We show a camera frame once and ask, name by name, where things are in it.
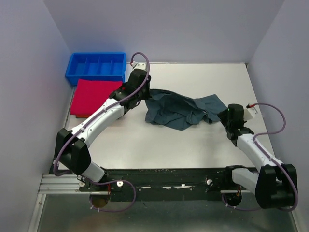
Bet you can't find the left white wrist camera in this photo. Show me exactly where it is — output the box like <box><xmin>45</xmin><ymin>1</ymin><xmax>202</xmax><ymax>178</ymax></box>
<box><xmin>130</xmin><ymin>61</ymin><xmax>148</xmax><ymax>71</ymax></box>

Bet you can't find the blue plastic divided bin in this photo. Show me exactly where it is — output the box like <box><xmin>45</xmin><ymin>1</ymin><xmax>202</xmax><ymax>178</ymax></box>
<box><xmin>65</xmin><ymin>52</ymin><xmax>126</xmax><ymax>86</ymax></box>

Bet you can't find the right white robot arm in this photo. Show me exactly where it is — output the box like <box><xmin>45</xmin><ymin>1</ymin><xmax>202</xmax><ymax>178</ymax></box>
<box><xmin>218</xmin><ymin>104</ymin><xmax>298</xmax><ymax>212</ymax></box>

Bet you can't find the grey blue t shirt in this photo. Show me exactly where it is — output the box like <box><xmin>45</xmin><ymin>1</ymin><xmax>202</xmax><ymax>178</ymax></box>
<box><xmin>145</xmin><ymin>89</ymin><xmax>227</xmax><ymax>131</ymax></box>

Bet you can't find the folded magenta t shirt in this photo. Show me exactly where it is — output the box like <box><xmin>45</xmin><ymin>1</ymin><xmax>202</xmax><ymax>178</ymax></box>
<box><xmin>70</xmin><ymin>79</ymin><xmax>122</xmax><ymax>116</ymax></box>

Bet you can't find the aluminium extrusion frame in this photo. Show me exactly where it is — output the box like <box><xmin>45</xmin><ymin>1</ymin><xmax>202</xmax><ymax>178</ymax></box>
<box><xmin>26</xmin><ymin>87</ymin><xmax>83</xmax><ymax>232</ymax></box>

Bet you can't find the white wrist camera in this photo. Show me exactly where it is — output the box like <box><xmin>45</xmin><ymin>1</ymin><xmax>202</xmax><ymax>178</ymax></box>
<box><xmin>243</xmin><ymin>104</ymin><xmax>258</xmax><ymax>121</ymax></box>
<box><xmin>130</xmin><ymin>61</ymin><xmax>148</xmax><ymax>71</ymax></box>

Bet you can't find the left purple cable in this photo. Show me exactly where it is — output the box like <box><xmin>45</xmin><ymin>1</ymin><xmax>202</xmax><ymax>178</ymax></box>
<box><xmin>53</xmin><ymin>52</ymin><xmax>151</xmax><ymax>213</ymax></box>

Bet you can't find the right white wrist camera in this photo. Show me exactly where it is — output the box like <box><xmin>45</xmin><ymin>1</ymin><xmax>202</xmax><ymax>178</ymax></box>
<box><xmin>243</xmin><ymin>104</ymin><xmax>258</xmax><ymax>121</ymax></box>

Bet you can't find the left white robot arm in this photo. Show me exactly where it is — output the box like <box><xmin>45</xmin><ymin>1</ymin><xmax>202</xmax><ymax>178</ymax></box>
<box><xmin>53</xmin><ymin>68</ymin><xmax>151</xmax><ymax>191</ymax></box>

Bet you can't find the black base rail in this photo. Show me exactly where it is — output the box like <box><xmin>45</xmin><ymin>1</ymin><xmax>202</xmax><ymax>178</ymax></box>
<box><xmin>78</xmin><ymin>166</ymin><xmax>288</xmax><ymax>203</ymax></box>

